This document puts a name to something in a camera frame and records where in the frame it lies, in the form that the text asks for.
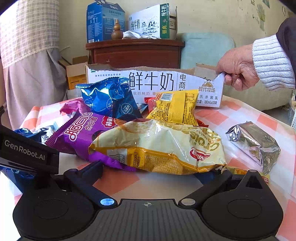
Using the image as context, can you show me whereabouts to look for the blue foil snack bag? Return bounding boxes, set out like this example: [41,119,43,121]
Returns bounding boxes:
[15,123,59,145]
[76,77,142,121]

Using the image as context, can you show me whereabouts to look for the purple noodle snack bag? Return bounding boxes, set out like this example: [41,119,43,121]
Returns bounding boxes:
[45,98,137,172]

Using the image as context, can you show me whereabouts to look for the silver foil snack packet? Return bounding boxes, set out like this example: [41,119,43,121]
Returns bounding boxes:
[226,121,281,175]

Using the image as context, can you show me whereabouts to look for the cream croissant bag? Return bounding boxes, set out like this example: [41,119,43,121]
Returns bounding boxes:
[89,118,226,175]

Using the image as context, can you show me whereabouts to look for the yellow waffle packet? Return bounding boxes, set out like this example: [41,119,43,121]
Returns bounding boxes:
[147,89,199,126]

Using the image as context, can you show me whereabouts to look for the white milk carton tray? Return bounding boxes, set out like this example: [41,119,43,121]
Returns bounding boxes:
[85,64,224,108]

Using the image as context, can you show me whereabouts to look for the red noodle snack bag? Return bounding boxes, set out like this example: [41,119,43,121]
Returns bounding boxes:
[144,97,156,113]

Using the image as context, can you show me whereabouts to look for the white knit sleeve forearm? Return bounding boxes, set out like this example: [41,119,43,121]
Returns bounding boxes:
[252,35,295,90]

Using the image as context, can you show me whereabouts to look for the person's right hand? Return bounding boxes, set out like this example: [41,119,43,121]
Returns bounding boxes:
[216,44,259,91]

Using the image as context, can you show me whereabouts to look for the pink checkered tablecloth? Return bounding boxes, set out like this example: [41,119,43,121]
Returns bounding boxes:
[13,96,295,240]

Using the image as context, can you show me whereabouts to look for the beige sofa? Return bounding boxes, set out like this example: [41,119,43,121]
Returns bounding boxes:
[223,82,292,110]

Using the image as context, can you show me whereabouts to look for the open cardboard box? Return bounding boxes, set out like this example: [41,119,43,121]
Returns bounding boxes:
[59,56,88,90]

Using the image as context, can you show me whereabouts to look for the light blue sofa cushion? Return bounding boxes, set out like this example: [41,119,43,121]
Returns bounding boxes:
[177,32,236,69]

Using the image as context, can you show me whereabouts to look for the dark wooden cabinet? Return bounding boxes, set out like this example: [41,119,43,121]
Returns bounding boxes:
[86,39,185,69]

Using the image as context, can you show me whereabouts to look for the wooden gourd ornament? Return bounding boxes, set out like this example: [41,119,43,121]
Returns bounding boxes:
[111,19,123,40]

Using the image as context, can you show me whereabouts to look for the white cloth gloves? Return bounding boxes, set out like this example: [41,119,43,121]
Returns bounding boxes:
[123,30,160,39]

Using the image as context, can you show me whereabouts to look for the blue gift box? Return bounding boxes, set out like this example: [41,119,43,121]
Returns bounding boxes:
[86,1,125,43]

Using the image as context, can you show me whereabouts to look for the brown box behind milk box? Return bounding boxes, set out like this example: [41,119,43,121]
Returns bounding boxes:
[169,6,178,40]

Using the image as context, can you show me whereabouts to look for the white green milk box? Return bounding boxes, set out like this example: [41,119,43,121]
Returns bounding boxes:
[127,3,170,39]

